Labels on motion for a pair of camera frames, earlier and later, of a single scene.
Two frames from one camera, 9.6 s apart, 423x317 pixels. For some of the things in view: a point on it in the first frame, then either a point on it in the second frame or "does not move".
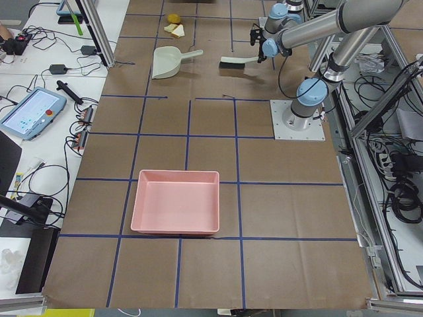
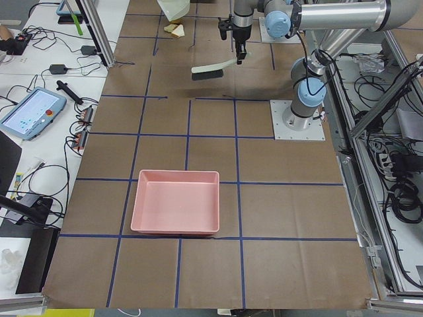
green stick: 78,25 does not move
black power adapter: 57,69 does not move
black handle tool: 64,87 does not move
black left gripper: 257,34 to 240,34
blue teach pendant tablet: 34,114 does not move
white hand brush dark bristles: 235,63 to 211,71
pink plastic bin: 177,202 does not move
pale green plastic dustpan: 167,61 to 174,9
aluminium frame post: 90,12 does not move
